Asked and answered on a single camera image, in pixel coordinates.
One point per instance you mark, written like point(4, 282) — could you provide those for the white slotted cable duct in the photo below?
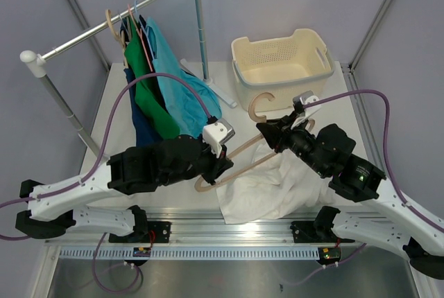
point(192, 253)

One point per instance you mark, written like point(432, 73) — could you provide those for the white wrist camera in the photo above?
point(217, 134)
point(302, 107)

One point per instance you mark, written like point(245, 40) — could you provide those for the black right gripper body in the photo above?
point(302, 142)

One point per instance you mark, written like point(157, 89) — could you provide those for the blue plastic hanger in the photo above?
point(147, 30)

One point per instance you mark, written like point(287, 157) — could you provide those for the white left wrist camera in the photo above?
point(217, 134)

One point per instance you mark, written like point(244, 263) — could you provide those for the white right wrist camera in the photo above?
point(302, 107)

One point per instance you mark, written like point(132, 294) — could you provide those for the metal clothes rack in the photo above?
point(36, 64)

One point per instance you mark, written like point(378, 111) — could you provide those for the wooden hanger leftmost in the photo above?
point(117, 36)

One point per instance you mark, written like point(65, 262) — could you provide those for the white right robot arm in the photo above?
point(408, 236)

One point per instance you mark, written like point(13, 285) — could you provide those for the dark blue t shirt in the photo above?
point(145, 133)

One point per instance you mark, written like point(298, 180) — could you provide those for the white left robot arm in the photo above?
point(55, 209)

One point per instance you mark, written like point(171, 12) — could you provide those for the cream plastic laundry basket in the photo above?
point(284, 67)

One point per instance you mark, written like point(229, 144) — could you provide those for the white t shirt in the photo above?
point(272, 190)

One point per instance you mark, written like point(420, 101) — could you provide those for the pink plastic hanger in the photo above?
point(143, 44)

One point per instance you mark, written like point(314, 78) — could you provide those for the light blue t shirt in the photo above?
point(180, 103)

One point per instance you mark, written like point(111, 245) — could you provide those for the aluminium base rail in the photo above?
point(170, 226)

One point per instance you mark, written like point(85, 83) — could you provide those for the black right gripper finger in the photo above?
point(273, 134)
point(286, 122)

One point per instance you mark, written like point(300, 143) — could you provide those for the black t shirt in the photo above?
point(140, 27)

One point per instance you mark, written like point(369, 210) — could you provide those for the wooden hanger of white shirt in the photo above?
point(258, 119)

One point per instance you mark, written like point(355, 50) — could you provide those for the green t shirt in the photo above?
point(148, 96)

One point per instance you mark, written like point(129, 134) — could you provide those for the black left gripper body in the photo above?
point(198, 168)

